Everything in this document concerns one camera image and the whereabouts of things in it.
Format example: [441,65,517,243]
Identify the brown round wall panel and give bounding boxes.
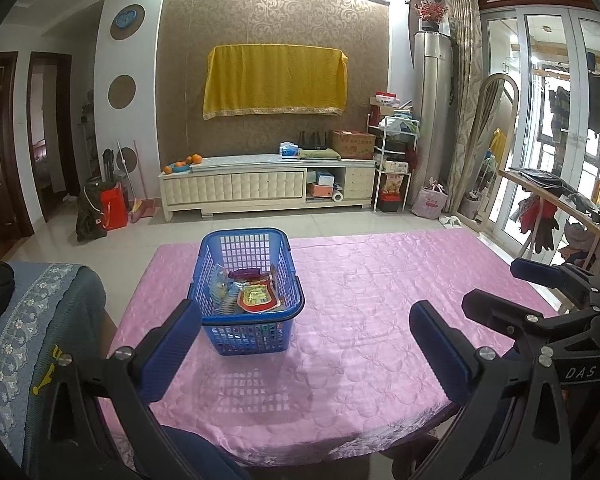
[107,75,137,108]
[111,4,146,41]

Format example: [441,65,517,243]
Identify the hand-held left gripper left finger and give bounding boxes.
[42,299,203,480]

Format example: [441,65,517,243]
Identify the green folded cloth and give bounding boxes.
[297,148,342,161]

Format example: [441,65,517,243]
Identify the yellow hanging cloth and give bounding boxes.
[202,44,350,122]

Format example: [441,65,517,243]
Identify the grey floral chair cover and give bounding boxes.
[0,261,108,480]

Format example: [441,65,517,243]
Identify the picture gift box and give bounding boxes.
[382,174,410,196]

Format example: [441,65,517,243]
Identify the dark cloth yellow print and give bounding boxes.
[30,344,63,396]

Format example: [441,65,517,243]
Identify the white metal rack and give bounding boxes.
[366,105,421,213]

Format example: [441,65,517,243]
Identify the black garment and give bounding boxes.
[532,210,560,256]

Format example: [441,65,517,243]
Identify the glass sliding door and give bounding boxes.
[480,0,600,261]

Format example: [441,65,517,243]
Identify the white mop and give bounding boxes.
[114,140,131,213]

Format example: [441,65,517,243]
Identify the patterned curtain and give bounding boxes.
[445,0,483,213]

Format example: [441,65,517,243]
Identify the purple snack packet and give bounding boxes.
[228,267,272,283]

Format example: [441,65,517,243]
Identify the pink bag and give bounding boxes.
[411,178,449,219]

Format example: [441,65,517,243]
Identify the dark grey cloth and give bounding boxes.
[510,166,600,213]

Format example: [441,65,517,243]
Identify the cream tv cabinet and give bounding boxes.
[158,152,378,221]

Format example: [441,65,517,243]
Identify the vase with red flowers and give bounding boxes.
[414,0,448,32]

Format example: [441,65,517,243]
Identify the standing air conditioner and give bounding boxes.
[413,30,454,206]

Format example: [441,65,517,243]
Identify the teal orange snack packet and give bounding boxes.
[209,265,231,301]

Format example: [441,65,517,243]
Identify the arched floor mirror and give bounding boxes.
[461,72,521,233]

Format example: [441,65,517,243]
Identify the pink quilted table cover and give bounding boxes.
[107,229,563,468]

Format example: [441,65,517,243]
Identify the person's dark blue trousers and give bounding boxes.
[130,425,253,480]

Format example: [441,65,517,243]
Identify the dark bag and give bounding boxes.
[75,180,108,243]

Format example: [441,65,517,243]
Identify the red garment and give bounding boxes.
[516,196,541,236]

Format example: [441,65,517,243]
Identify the pink broom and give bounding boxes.
[128,140,157,224]

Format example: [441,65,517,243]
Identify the wooden drying rack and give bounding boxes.
[497,167,600,313]

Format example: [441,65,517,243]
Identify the brown cardboard box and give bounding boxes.
[331,130,377,160]

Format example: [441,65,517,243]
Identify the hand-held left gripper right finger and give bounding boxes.
[409,300,576,480]

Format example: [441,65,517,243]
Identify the blue plastic basket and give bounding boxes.
[187,229,305,357]

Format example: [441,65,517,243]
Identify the blue wall clock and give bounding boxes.
[116,7,140,31]

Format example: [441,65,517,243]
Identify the red paper bag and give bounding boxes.
[100,182,130,232]

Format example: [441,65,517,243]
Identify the red silver snack packet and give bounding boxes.
[236,280,283,313]

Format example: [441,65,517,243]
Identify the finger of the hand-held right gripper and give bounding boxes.
[511,257,600,311]
[462,289,600,361]

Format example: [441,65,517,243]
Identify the black router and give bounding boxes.
[299,131,329,151]

